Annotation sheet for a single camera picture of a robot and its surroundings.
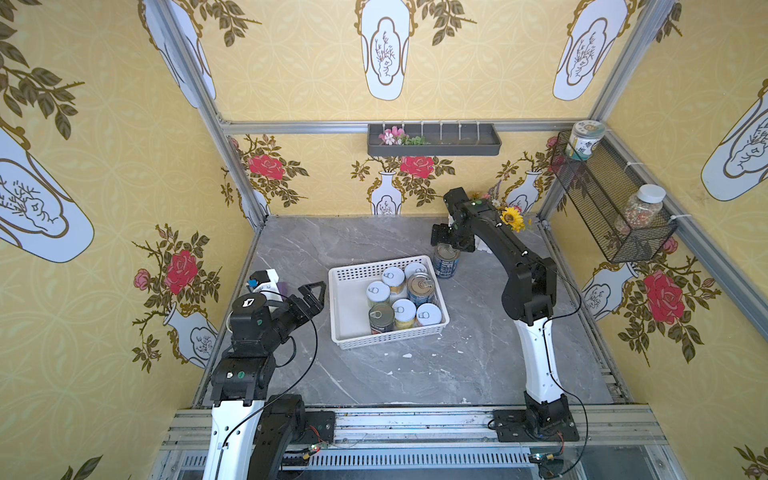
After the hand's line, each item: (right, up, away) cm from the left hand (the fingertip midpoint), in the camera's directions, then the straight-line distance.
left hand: (302, 291), depth 71 cm
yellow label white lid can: (+25, -9, +17) cm, 32 cm away
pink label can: (+29, +3, +26) cm, 40 cm away
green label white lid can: (+17, -4, +21) cm, 28 cm away
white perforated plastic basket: (+8, -9, +24) cm, 27 cm away
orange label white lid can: (+23, 0, +26) cm, 34 cm away
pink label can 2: (+32, -9, +17) cm, 37 cm away
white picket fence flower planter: (+60, +20, +23) cm, 67 cm away
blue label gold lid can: (+30, -2, +20) cm, 36 cm away
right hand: (+42, +13, +29) cm, 53 cm away
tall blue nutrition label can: (+39, +7, +24) cm, 46 cm away
